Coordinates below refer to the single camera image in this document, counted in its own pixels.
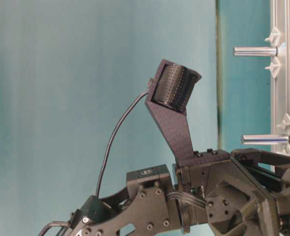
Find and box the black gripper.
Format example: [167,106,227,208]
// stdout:
[173,148,290,236]

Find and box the upper steel shaft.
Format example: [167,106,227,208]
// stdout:
[233,47,278,57]

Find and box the white shaft bracket bottom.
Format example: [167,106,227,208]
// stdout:
[280,145,290,156]

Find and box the steel shaft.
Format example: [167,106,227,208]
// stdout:
[233,47,278,57]
[241,134,290,145]

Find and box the white shaft bracket top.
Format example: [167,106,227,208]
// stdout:
[264,26,282,47]

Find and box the white shaft bracket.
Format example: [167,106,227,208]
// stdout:
[276,113,290,135]
[265,57,282,79]
[280,145,290,156]
[264,26,282,47]

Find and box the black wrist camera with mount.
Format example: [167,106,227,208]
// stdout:
[145,59,230,167]

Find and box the black camera cable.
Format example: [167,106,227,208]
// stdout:
[95,89,151,199]

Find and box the lower steel shaft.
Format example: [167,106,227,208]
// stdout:
[241,134,290,145]

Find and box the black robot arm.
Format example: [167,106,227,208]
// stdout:
[40,148,290,236]

